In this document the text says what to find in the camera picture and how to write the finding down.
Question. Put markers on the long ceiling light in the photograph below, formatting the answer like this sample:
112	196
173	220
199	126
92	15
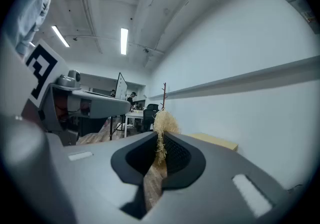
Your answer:
60	36
124	41

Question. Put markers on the beige fuzzy soft object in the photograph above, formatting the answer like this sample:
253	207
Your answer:
166	122

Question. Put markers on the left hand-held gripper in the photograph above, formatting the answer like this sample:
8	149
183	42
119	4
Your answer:
43	72

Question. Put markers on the black office chair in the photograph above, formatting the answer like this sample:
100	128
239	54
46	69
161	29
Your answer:
150	117

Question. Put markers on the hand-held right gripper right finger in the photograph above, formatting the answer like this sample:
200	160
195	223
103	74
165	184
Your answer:
215	193

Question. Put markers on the white desk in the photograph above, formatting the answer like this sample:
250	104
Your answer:
133	115

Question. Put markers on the whiteboard with black stand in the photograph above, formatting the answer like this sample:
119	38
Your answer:
121	86

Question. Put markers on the red-brown coat rack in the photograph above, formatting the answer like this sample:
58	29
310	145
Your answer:
164	95

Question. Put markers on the grey wall rail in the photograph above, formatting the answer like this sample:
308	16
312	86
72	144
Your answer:
237	77

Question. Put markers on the grey gripper camera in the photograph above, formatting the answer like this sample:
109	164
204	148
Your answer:
70	79

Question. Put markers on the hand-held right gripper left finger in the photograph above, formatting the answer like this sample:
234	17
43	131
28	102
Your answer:
95	183

